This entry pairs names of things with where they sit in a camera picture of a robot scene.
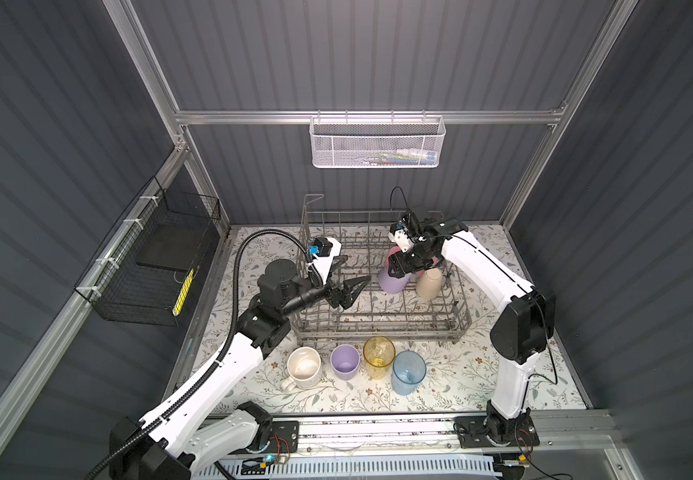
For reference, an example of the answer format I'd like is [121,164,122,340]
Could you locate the black wire wall basket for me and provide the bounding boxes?
[74,180,222,327]

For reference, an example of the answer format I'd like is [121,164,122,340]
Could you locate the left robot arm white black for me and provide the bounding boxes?
[87,228,371,479]

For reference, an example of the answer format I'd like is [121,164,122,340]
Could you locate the white vented front panel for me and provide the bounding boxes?
[222,454,502,479]

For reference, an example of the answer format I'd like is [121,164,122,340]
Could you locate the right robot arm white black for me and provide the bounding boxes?
[388,210,555,446]

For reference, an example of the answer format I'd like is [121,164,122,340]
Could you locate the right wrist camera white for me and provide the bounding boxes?
[388,222,414,252]

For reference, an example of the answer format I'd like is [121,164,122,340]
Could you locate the blue transparent cup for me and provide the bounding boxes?
[391,350,427,396]

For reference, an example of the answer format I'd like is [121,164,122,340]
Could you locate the beige plastic cup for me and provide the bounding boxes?
[415,268,445,301]

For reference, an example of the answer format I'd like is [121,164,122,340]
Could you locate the grey wire dish rack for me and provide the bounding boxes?
[292,194,472,344]

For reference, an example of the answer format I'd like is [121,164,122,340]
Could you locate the white mesh wall basket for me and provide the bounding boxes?
[308,115,446,169]

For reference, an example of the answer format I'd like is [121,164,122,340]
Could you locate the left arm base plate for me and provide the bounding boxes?
[215,419,300,456]

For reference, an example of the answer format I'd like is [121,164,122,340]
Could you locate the items in white basket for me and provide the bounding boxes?
[378,149,438,168]

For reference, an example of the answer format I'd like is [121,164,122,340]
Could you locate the yellow transparent cup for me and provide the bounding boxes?
[362,336,396,380]

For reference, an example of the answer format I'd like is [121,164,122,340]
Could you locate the floral table mat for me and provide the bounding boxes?
[177,224,588,416]

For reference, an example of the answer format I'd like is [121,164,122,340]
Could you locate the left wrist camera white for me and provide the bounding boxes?
[308,236,342,287]

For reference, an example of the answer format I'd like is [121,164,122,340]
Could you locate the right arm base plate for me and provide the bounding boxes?
[453,414,540,449]

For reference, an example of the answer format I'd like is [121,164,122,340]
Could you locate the large lilac plastic cup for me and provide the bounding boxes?
[378,267,412,295]

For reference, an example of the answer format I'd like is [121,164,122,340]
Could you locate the white ceramic mug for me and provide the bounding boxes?
[280,347,322,392]

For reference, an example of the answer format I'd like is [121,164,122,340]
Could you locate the yellow brush in basket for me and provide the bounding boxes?
[172,269,196,317]

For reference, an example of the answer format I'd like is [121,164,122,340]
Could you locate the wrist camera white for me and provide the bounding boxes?
[308,236,342,287]
[388,222,414,252]

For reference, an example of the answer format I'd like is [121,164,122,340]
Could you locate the small lilac plastic cup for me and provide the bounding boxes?
[330,344,360,381]

